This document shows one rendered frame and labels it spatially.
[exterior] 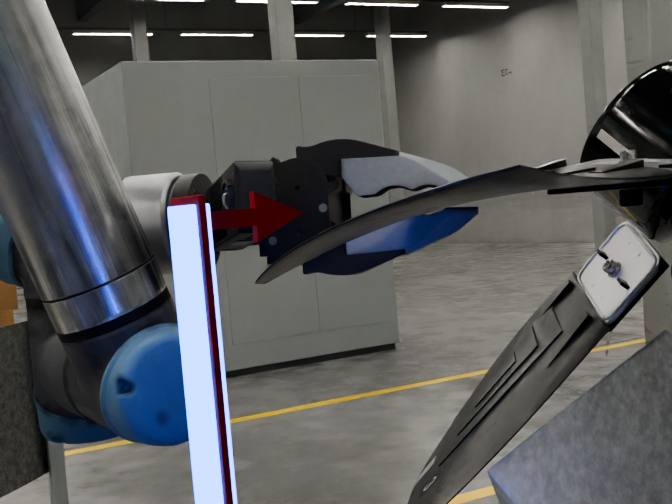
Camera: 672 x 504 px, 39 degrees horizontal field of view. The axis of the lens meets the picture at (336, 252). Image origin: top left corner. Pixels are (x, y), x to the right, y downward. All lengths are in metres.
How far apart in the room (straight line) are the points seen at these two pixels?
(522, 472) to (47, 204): 0.33
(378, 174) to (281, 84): 6.39
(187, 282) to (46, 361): 0.30
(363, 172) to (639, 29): 6.30
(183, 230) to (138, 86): 6.24
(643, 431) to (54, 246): 0.38
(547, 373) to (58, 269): 0.37
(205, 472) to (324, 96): 6.77
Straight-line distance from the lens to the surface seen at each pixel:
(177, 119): 6.71
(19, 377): 2.51
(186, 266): 0.43
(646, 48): 6.86
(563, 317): 0.78
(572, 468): 0.62
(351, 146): 0.65
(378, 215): 0.47
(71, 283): 0.59
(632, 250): 0.76
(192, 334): 0.43
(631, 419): 0.63
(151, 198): 0.69
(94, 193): 0.59
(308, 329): 7.05
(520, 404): 0.75
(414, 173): 0.64
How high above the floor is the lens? 1.18
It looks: 3 degrees down
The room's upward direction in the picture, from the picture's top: 5 degrees counter-clockwise
